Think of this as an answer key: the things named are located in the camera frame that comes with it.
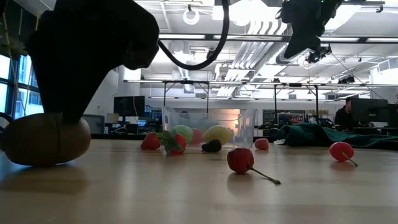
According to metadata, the yellow toy lemon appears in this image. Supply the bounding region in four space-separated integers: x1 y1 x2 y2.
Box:
203 124 234 146

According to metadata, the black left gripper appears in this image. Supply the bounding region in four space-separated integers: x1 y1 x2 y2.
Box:
26 0 159 124

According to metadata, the black toy blackberry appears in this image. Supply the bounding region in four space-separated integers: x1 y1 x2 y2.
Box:
201 138 223 153

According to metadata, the dark green cloth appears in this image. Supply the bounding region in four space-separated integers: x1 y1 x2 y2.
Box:
273 123 398 149

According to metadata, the brown toy kiwi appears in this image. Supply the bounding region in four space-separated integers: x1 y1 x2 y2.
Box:
1 112 92 167

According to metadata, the clear plastic tupperware container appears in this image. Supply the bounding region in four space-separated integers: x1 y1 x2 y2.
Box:
160 106 258 149

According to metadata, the long ceiling light strip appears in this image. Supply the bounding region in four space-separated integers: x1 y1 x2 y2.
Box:
158 32 398 44

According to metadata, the black computer monitor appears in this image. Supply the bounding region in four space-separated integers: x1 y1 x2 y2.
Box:
351 98 389 123
113 95 146 118

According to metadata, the large red toy strawberry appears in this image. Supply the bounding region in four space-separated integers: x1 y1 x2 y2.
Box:
190 128 205 146

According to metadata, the black metal gantry frame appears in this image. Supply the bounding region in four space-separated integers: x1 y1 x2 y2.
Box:
273 82 320 124
162 80 210 114

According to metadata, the small pink toy peach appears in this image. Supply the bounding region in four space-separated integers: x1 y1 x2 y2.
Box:
254 138 270 151

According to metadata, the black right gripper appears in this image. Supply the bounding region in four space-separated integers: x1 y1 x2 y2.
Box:
282 0 345 60

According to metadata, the person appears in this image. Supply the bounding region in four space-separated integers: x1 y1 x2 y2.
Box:
334 96 354 128

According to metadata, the black ceiling camera mount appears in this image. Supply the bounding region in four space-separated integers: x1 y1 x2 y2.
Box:
305 44 333 65

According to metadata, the white ceiling ring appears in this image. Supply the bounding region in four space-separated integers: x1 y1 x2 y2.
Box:
182 8 201 26

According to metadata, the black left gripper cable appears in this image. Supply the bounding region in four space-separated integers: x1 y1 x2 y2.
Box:
157 0 231 71

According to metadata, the bright red cherry with stem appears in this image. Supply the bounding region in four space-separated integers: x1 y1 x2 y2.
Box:
328 141 359 167

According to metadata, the red strawberry with large leaves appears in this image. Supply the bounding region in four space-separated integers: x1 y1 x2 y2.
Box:
156 129 187 156

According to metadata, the green toy apple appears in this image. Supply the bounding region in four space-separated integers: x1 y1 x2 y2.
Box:
170 124 194 144

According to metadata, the dark red cherry with stem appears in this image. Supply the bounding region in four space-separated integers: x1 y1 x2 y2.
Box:
226 147 282 185

